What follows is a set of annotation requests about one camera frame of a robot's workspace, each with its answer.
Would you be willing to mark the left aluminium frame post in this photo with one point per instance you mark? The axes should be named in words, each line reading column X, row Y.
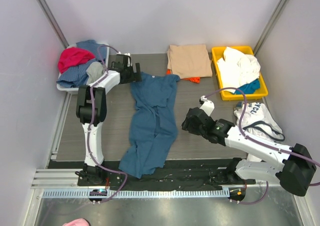
column 53, row 22

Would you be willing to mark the slotted cable duct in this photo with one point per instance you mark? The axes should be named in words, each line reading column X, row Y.
column 98, row 194

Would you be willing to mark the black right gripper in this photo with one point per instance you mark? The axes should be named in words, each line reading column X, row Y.
column 191, row 121

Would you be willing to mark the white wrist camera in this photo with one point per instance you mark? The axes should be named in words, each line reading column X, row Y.
column 124, row 59
column 206, row 105

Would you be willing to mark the pink red garment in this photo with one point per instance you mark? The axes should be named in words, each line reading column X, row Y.
column 73, row 56

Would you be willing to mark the right aluminium frame post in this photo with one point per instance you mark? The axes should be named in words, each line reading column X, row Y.
column 270, row 25

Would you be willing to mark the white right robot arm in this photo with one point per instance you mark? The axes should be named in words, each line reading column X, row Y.
column 291, row 167

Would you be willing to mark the white t-shirt in tray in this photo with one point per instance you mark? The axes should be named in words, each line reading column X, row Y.
column 237, row 69

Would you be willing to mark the teal garment in tray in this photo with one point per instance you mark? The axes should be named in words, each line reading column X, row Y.
column 250, row 88

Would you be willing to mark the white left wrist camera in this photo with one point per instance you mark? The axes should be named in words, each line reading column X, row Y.
column 124, row 59

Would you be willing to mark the yellow plastic tray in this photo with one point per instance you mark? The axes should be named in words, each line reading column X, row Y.
column 217, row 53

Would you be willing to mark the aluminium frame post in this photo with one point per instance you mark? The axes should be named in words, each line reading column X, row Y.
column 270, row 25
column 53, row 22

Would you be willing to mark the folded beige t-shirt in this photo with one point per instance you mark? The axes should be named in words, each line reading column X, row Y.
column 189, row 61

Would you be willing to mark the blue checked shirt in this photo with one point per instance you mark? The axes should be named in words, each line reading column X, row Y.
column 82, row 63

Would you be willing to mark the folded orange t-shirt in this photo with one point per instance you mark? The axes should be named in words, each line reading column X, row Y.
column 192, row 79

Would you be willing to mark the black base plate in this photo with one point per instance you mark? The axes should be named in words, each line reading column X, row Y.
column 176, row 175

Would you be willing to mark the aluminium rail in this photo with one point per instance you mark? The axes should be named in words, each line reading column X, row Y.
column 55, row 178

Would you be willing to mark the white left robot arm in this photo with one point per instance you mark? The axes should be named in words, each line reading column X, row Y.
column 91, row 109

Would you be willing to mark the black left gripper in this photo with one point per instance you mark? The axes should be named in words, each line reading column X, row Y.
column 136, row 73

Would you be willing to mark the dark blue t-shirt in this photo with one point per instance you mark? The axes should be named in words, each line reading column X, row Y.
column 153, row 127

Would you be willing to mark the grey garment in bin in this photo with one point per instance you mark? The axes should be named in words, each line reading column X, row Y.
column 94, row 72

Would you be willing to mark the white printed t-shirt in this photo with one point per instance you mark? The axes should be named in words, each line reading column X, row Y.
column 258, row 121

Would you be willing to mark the pink object at bottom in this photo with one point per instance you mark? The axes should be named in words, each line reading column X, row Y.
column 78, row 222

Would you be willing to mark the grey plastic bin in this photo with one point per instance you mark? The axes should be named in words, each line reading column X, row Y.
column 72, row 79

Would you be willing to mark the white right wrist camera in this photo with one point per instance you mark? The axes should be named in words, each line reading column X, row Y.
column 206, row 105

